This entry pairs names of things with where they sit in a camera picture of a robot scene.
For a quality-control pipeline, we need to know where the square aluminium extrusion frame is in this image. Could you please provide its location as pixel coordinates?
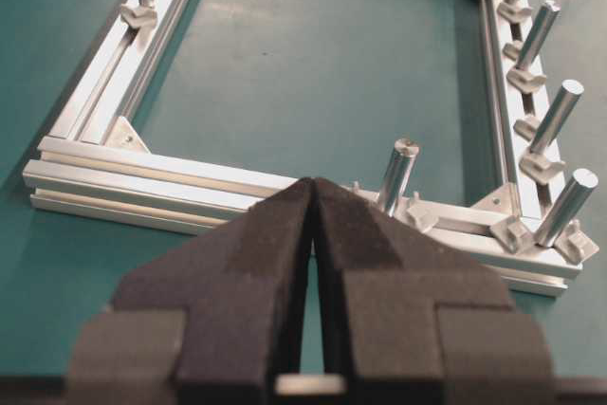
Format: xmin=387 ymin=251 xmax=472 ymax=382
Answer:
xmin=23 ymin=0 xmax=598 ymax=296

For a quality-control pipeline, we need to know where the steel pin corner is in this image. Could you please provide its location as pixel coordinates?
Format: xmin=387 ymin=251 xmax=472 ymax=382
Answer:
xmin=535 ymin=168 xmax=598 ymax=248

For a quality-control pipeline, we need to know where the steel pin near fingers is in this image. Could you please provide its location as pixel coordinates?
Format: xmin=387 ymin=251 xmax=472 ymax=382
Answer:
xmin=377 ymin=138 xmax=420 ymax=216

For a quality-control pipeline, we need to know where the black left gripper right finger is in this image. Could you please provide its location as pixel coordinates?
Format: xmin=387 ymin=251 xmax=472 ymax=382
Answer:
xmin=314 ymin=178 xmax=553 ymax=404

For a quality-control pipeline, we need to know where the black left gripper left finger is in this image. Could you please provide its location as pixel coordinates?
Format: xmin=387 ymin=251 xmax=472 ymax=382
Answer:
xmin=68 ymin=178 xmax=314 ymax=404

